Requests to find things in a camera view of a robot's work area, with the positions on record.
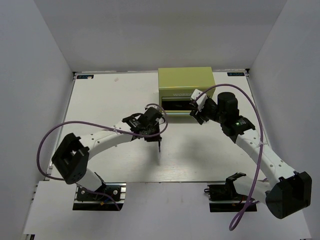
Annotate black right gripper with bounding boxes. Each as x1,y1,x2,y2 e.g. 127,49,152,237
190,98,226,125

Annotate green metal tool chest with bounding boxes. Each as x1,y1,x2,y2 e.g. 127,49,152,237
158,67,216,116

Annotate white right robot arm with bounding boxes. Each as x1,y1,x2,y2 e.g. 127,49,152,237
190,89,312,219

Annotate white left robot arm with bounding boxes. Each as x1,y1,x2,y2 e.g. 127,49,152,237
51,106,167,200

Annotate right corner label sticker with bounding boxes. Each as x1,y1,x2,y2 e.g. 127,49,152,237
227,72,245,77

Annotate corner label sticker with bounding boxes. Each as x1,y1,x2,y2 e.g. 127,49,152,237
227,72,245,77
76,74,94,80

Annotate left corner label sticker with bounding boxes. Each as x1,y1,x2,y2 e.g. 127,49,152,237
76,74,94,80

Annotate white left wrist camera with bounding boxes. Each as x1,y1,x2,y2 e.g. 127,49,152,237
144,103,161,112

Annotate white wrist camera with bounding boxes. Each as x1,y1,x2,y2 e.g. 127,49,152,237
190,89,208,112
144,103,161,112

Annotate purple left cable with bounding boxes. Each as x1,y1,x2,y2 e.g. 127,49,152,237
36,103,169,211

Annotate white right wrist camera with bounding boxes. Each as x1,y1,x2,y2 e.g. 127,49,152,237
190,89,208,112

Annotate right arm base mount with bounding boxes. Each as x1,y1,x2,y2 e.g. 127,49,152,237
203,184,247,213

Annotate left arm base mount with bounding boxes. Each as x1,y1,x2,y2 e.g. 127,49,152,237
72,183,127,212

